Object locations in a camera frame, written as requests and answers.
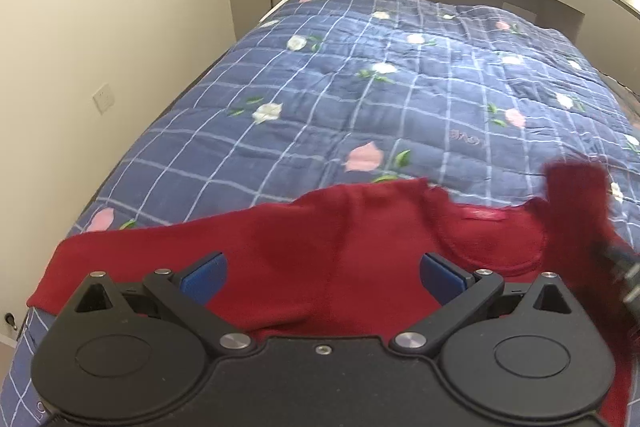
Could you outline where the red knit sweater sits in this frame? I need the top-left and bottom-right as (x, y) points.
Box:
(29, 161), (634, 426)

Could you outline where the blue checked floral quilt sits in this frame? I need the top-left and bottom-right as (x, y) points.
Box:
(1, 0), (639, 426)

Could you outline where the beige wall socket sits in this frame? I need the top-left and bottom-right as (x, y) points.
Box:
(92, 83), (115, 115)

